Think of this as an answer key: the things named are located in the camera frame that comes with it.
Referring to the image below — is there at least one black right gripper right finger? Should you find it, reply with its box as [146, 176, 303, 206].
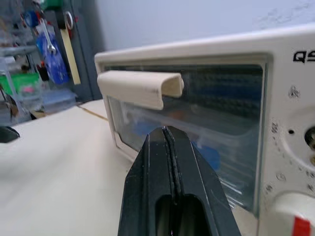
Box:
[162, 125, 242, 236]

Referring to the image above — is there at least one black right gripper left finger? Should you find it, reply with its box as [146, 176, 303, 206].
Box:
[117, 126, 178, 236]

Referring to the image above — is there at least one glass toaster oven door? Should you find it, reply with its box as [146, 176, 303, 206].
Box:
[95, 53, 273, 217]

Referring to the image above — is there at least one white oven control knob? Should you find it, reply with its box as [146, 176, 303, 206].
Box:
[270, 192, 315, 236]

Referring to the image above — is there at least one white toaster oven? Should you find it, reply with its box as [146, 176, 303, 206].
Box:
[94, 23, 315, 236]

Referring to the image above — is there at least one beige tape strip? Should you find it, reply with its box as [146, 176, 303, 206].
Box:
[60, 28, 81, 86]

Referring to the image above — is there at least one grey metal cabinet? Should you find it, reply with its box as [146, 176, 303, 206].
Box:
[53, 0, 109, 102]

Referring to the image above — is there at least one black object at table edge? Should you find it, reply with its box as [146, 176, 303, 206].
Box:
[0, 125, 20, 144]

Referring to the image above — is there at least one blue plastic bag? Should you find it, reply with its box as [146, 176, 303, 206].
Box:
[36, 31, 69, 85]

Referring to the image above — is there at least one green storage bin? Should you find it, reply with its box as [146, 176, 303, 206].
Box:
[0, 73, 42, 99]

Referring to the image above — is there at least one silver wrench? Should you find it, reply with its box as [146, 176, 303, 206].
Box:
[39, 19, 56, 53]

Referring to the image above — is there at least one black tape roll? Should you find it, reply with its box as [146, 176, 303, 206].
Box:
[58, 9, 74, 30]

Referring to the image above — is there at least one white oven door handle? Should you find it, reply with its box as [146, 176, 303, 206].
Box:
[97, 71, 185, 111]

